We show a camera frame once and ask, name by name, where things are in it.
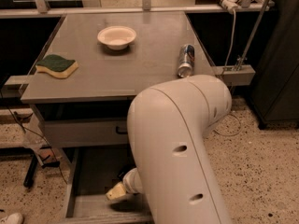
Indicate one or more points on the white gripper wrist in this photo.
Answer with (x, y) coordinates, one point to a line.
(128, 182)

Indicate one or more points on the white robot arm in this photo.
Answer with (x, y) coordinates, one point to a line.
(166, 125)

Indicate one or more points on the open grey middle drawer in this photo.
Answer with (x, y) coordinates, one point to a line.
(94, 171)

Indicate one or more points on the closed grey upper drawer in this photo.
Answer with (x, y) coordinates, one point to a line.
(84, 132)

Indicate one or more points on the grey cabinet counter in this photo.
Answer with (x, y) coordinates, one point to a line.
(152, 58)

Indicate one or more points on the black clamp tool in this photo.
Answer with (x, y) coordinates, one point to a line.
(45, 157)

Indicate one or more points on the white shoe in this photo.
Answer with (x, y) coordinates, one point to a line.
(15, 218)

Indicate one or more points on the green yellow sponge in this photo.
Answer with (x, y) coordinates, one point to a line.
(56, 66)

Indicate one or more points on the white paper bowl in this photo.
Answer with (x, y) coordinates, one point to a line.
(117, 37)

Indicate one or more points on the silver blue drink can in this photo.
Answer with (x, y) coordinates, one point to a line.
(186, 61)

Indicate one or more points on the dark cabinet at right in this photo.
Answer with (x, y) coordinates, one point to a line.
(274, 91)

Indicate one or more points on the metal diagonal rod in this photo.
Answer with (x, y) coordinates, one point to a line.
(240, 61)

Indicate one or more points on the black drawer handle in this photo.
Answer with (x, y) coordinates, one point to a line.
(120, 130)

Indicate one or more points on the grey side bracket block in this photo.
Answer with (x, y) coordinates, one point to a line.
(232, 77)

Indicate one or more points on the grey back rail shelf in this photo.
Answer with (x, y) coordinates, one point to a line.
(58, 12)

